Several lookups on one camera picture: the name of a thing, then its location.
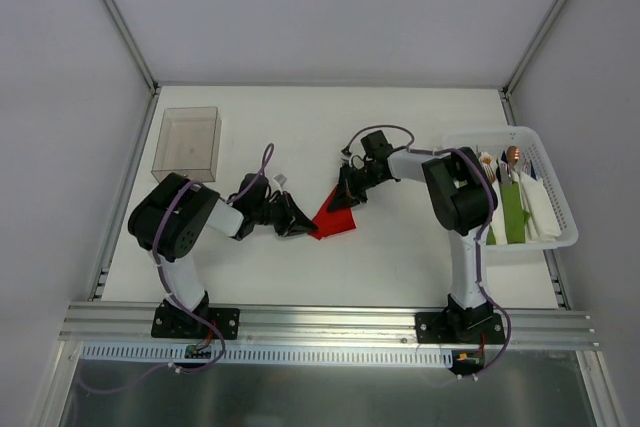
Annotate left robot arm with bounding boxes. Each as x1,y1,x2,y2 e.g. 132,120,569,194
127,173,318,337

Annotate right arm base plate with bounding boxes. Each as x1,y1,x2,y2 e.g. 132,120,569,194
414,311,506,345

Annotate white slotted cable duct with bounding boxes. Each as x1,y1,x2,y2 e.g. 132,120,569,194
81,342,453,369

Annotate clear plastic box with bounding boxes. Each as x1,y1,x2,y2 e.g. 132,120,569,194
151,106,222,183

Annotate red paper napkin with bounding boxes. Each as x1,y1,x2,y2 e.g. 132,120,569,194
309,187,357,240

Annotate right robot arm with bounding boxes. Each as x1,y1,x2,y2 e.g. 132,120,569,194
327,128,497,343

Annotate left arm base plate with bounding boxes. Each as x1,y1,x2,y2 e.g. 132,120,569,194
150,303,241,340

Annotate copper spoon in basket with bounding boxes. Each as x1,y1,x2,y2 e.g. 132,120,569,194
506,145,521,170

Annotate aluminium front rail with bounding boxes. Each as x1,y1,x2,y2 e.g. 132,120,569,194
59,301,601,351

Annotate white plastic basket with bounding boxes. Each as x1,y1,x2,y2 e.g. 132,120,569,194
443,126,578,252

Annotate right white napkin rolls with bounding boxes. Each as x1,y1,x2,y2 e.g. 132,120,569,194
519,171,561,243

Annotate left green napkin roll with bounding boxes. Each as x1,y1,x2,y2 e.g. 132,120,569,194
486,227,496,246

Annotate white napkin roll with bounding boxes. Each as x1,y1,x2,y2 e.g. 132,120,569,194
479,152,507,245

